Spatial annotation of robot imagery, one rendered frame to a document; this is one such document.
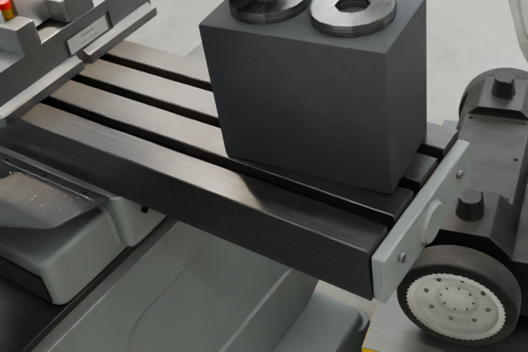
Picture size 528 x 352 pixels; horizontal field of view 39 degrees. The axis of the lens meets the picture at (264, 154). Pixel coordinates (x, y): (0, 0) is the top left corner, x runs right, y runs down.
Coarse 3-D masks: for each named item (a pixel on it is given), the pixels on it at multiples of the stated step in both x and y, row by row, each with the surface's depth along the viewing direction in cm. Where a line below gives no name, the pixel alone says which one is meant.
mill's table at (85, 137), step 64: (128, 64) 117; (192, 64) 112; (0, 128) 113; (64, 128) 104; (128, 128) 103; (192, 128) 100; (448, 128) 92; (128, 192) 101; (192, 192) 92; (256, 192) 88; (320, 192) 87; (448, 192) 90; (320, 256) 84; (384, 256) 79
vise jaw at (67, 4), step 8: (48, 0) 111; (56, 0) 110; (64, 0) 111; (72, 0) 112; (80, 0) 113; (88, 0) 114; (48, 8) 112; (56, 8) 111; (64, 8) 111; (72, 8) 112; (80, 8) 113; (88, 8) 115; (56, 16) 113; (64, 16) 112; (72, 16) 113
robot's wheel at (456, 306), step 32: (448, 256) 120; (480, 256) 120; (416, 288) 128; (448, 288) 125; (480, 288) 119; (512, 288) 120; (416, 320) 130; (448, 320) 130; (480, 320) 127; (512, 320) 121
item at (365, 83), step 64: (256, 0) 85; (320, 0) 80; (384, 0) 78; (256, 64) 82; (320, 64) 78; (384, 64) 74; (256, 128) 88; (320, 128) 83; (384, 128) 79; (384, 192) 85
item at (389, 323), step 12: (444, 120) 179; (396, 288) 142; (396, 300) 140; (384, 312) 138; (396, 312) 138; (372, 324) 136; (384, 324) 136; (396, 324) 136; (408, 324) 135; (516, 324) 132; (372, 336) 134; (384, 336) 134; (396, 336) 134; (408, 336) 133; (420, 336) 133; (432, 336) 133; (516, 336) 130; (372, 348) 132; (384, 348) 132; (396, 348) 132; (408, 348) 131; (420, 348) 131; (432, 348) 131; (444, 348) 130; (456, 348) 130; (468, 348) 130; (480, 348) 129; (492, 348) 129; (504, 348) 129; (516, 348) 128
